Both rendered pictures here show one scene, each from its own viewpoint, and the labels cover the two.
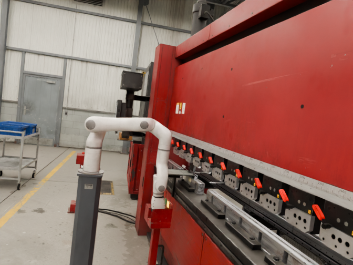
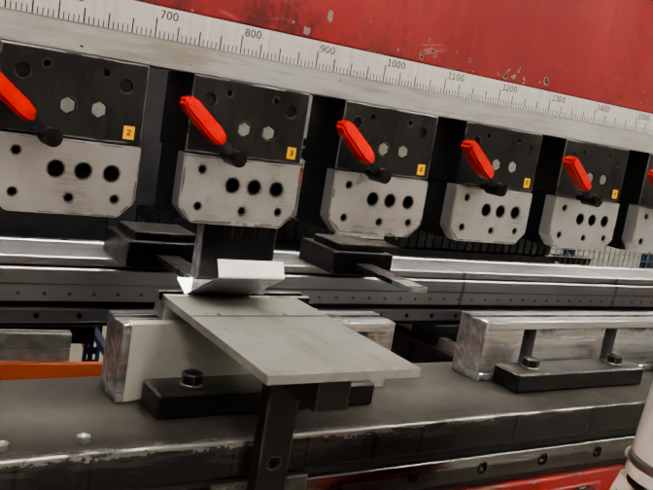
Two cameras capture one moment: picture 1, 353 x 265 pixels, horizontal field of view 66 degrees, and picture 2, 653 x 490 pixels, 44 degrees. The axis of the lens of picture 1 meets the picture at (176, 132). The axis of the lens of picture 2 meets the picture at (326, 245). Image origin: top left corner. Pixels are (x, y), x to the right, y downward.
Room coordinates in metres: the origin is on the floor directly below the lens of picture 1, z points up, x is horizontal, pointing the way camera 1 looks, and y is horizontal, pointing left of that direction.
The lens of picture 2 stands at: (2.65, 0.79, 1.24)
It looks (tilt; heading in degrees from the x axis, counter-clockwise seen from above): 9 degrees down; 254
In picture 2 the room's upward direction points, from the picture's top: 9 degrees clockwise
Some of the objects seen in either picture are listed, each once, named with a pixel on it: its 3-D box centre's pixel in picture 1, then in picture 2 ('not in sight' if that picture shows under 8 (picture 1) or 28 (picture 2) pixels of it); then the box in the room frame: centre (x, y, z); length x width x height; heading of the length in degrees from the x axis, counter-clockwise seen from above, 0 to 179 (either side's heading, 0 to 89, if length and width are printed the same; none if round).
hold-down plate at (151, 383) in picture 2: (185, 185); (264, 392); (2.43, -0.14, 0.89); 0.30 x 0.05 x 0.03; 18
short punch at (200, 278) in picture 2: (192, 167); (233, 257); (2.49, -0.19, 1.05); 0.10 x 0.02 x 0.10; 18
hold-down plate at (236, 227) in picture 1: (241, 234); not in sight; (1.51, -0.44, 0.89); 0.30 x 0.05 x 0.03; 18
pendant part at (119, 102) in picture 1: (120, 114); not in sight; (3.47, 0.73, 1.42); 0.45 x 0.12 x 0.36; 15
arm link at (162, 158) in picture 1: (162, 170); not in sight; (1.98, 0.07, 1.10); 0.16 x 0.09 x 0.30; 14
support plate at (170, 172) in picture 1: (176, 172); (284, 333); (2.44, -0.04, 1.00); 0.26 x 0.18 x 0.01; 108
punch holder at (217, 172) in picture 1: (222, 167); (568, 192); (1.94, -0.36, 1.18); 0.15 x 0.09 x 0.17; 18
